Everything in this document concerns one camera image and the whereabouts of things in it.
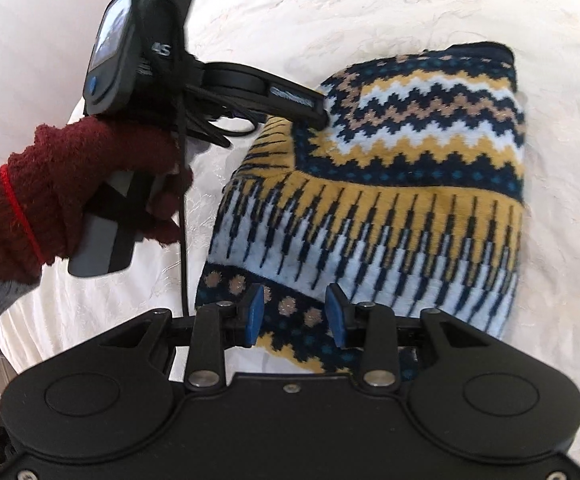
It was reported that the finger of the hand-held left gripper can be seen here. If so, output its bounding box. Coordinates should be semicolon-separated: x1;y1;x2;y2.
264;81;331;129

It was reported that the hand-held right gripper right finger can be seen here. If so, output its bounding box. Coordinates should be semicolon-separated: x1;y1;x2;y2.
324;282;481;390

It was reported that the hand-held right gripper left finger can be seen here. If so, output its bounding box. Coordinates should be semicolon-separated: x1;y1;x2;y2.
97;282;267;390

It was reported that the patterned knit sweater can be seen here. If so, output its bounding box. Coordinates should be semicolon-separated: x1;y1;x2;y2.
195;41;529;382

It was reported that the person's left hand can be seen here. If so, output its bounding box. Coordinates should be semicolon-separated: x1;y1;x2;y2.
1;116;194;267

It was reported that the white bedspread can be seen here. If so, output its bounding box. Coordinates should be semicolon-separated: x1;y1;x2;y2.
0;0;580;466

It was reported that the red wrist string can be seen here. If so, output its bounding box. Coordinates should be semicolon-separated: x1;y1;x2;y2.
0;164;57;267

